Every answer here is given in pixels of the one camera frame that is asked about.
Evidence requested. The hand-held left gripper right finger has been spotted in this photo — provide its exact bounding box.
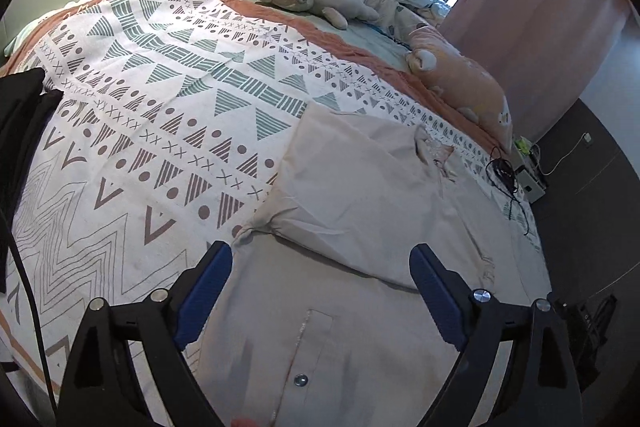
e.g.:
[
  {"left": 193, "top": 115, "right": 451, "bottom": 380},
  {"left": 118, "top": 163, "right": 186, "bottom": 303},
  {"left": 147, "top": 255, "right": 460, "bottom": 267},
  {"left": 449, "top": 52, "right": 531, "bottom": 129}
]
[{"left": 409, "top": 243, "right": 586, "bottom": 427}]

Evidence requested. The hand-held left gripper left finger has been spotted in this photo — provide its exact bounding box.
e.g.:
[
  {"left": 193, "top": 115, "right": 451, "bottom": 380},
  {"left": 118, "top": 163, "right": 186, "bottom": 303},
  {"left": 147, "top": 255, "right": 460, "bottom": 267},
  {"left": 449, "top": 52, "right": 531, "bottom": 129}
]
[{"left": 57, "top": 241, "right": 236, "bottom": 427}]

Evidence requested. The large beige garment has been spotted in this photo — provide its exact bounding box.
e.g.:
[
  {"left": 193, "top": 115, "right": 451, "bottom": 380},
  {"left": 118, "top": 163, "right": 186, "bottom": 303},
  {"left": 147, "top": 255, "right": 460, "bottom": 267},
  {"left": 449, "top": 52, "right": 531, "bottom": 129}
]
[{"left": 197, "top": 99, "right": 553, "bottom": 427}]

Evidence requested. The white box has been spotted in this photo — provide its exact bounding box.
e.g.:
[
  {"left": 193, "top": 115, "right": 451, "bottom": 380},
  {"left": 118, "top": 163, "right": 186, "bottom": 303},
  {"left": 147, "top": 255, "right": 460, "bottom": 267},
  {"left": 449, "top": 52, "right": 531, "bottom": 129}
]
[{"left": 515, "top": 167, "right": 548, "bottom": 202}]

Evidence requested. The black bag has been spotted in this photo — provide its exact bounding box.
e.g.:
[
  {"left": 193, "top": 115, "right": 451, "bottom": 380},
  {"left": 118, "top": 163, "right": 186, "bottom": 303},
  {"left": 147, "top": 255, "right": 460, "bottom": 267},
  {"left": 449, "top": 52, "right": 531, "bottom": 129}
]
[{"left": 555, "top": 294, "right": 618, "bottom": 390}]

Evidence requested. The patterned white blanket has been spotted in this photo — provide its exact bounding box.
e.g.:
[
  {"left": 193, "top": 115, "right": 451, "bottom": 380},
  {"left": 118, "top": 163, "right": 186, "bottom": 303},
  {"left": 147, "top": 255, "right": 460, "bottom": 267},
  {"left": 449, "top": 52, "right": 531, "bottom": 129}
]
[{"left": 0, "top": 0, "right": 546, "bottom": 408}]

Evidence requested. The beige plush toy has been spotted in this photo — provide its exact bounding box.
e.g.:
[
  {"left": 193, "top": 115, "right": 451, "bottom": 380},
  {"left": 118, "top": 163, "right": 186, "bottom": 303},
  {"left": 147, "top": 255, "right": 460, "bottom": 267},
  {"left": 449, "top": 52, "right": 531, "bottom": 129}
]
[{"left": 406, "top": 24, "right": 513, "bottom": 148}]

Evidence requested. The black cloth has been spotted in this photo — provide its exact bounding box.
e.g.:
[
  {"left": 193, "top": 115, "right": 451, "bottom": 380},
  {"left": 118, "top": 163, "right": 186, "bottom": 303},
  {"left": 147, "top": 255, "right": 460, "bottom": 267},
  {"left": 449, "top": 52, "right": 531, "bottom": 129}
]
[{"left": 0, "top": 68, "right": 63, "bottom": 293}]

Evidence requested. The light green bed sheet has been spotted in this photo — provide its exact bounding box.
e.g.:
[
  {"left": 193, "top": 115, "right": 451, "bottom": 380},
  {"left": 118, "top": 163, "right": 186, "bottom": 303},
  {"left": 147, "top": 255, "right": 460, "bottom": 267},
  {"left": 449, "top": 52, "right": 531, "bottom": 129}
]
[{"left": 250, "top": 0, "right": 416, "bottom": 72}]

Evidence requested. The pink curtain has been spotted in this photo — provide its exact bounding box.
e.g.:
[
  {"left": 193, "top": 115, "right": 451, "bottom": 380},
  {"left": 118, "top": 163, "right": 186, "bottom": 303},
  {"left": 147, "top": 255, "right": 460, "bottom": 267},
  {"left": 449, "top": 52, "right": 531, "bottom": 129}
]
[{"left": 440, "top": 0, "right": 628, "bottom": 138}]

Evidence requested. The thin black cable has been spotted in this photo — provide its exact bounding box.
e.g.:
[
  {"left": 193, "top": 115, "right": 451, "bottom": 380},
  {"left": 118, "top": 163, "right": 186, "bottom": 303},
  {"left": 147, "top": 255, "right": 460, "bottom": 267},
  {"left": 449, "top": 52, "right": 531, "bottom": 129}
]
[{"left": 487, "top": 147, "right": 533, "bottom": 238}]

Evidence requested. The thick black cable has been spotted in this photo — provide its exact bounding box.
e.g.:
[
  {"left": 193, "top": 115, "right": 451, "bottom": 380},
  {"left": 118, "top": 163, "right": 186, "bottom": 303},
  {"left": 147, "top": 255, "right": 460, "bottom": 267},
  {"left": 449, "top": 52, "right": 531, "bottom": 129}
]
[{"left": 0, "top": 207, "right": 58, "bottom": 427}]

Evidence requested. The white charger cable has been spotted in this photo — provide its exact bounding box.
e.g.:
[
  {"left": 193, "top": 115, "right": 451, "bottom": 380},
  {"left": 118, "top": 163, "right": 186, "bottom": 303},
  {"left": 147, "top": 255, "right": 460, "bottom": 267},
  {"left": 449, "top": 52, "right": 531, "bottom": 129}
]
[{"left": 542, "top": 133, "right": 593, "bottom": 175}]

